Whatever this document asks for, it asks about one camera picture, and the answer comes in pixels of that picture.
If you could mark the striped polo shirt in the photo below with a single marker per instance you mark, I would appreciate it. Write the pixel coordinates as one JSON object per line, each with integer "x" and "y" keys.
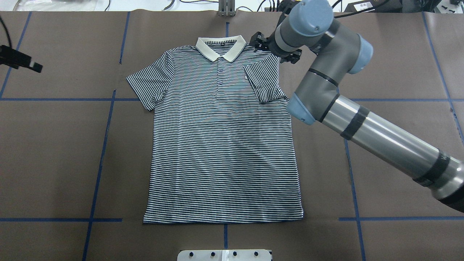
{"x": 222, "y": 149}

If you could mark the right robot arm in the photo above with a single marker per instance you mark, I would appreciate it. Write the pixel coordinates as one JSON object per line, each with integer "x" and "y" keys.
{"x": 340, "y": 51}

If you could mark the aluminium frame post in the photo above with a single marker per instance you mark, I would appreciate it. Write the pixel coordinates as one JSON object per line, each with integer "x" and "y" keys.
{"x": 226, "y": 8}

